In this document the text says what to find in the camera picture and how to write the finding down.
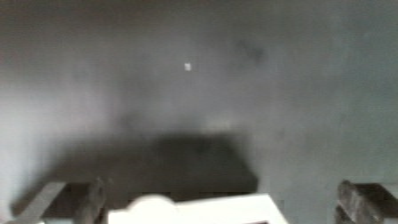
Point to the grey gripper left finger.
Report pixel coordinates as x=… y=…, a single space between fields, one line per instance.
x=71 y=203

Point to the white front drawer box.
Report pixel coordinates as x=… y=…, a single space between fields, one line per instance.
x=245 y=209

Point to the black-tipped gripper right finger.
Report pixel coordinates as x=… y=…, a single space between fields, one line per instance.
x=367 y=203

